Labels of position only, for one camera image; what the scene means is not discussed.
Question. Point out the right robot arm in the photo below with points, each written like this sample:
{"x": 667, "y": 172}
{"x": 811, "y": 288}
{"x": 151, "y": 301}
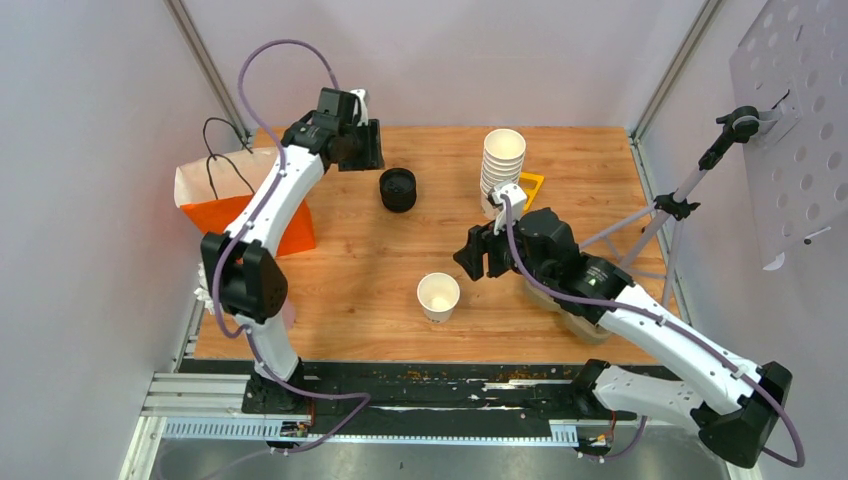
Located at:
{"x": 733, "y": 405}

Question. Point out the white perforated panel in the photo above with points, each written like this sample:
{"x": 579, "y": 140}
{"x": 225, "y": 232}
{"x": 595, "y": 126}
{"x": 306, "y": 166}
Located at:
{"x": 791, "y": 65}

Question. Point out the white paper coffee cup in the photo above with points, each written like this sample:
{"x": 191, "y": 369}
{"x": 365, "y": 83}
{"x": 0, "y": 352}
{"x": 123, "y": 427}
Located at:
{"x": 438, "y": 294}

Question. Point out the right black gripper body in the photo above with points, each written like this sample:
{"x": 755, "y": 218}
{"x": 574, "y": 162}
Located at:
{"x": 508, "y": 260}

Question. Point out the brown pulp cup carrier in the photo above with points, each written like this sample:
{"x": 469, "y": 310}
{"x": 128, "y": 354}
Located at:
{"x": 579, "y": 326}

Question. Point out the stack of white paper cups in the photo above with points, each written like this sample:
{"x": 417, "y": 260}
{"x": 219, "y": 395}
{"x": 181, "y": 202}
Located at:
{"x": 503, "y": 158}

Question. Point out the orange paper takeout bag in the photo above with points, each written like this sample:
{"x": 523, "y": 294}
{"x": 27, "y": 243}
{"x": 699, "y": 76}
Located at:
{"x": 211, "y": 192}

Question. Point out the pink cup with packets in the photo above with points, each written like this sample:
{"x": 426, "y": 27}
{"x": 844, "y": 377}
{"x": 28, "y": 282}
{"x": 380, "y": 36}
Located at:
{"x": 203, "y": 295}

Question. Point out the grey tripod stand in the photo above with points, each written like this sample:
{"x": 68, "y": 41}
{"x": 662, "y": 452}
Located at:
{"x": 737, "y": 127}

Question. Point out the stack of black lids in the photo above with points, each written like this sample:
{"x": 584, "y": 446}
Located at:
{"x": 398, "y": 189}

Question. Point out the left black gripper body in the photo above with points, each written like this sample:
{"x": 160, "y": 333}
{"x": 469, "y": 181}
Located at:
{"x": 363, "y": 149}

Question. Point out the yellow plastic holder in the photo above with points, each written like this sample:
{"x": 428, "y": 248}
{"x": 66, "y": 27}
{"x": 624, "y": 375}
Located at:
{"x": 531, "y": 184}

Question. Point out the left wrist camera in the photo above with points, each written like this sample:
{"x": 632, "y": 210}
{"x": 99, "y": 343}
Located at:
{"x": 351, "y": 107}

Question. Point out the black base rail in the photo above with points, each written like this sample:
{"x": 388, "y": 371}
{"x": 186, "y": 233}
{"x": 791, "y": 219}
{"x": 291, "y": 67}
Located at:
{"x": 384, "y": 402}

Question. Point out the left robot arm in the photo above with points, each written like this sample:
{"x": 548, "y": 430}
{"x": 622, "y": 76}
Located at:
{"x": 247, "y": 289}

